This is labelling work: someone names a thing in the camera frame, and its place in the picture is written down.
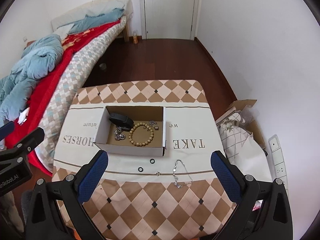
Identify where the light blue duvet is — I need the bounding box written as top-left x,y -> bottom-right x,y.
1,34 -> 63,126

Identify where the white power strip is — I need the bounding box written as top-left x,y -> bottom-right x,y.
268,134 -> 289,193

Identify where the open white cardboard box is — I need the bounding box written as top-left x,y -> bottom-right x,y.
94,105 -> 166,157

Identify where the red bed blanket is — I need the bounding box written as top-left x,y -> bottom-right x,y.
5,20 -> 119,176

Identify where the white door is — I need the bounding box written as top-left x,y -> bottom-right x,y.
140,0 -> 200,40

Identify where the thin silver chain bracelet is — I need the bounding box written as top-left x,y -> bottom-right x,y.
171,159 -> 194,189

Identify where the white plastic bag red print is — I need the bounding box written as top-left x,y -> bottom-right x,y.
252,200 -> 263,211

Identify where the checkered bed sheet mattress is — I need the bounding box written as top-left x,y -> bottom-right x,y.
35,16 -> 127,173

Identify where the thick silver chain bracelet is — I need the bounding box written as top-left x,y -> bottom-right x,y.
114,126 -> 126,142

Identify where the white headboard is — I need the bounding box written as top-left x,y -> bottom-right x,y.
51,0 -> 133,31

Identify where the wooden bead bracelet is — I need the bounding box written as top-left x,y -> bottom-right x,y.
127,122 -> 156,147

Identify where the black fitness band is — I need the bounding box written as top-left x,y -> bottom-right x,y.
109,113 -> 135,131

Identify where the checkered beige tablecloth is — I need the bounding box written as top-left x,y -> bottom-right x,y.
53,80 -> 235,239

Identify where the white paper on bed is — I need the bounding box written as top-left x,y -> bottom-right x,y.
17,107 -> 30,125

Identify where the orange drink bottle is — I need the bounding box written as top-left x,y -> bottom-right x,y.
132,31 -> 138,44

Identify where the brown cardboard box floor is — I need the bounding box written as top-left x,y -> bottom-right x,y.
215,99 -> 266,150

